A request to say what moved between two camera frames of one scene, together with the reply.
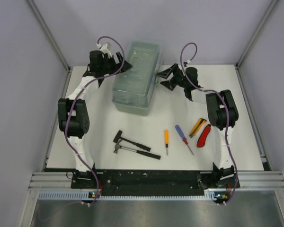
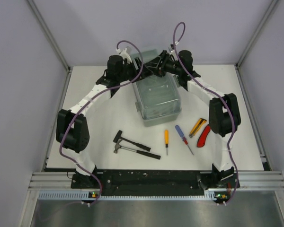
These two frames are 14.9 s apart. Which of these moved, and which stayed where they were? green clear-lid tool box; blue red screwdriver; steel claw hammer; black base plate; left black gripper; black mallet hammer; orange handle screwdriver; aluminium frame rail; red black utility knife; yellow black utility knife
Moved: left black gripper; green clear-lid tool box
Stayed: blue red screwdriver; aluminium frame rail; steel claw hammer; orange handle screwdriver; black mallet hammer; black base plate; yellow black utility knife; red black utility knife
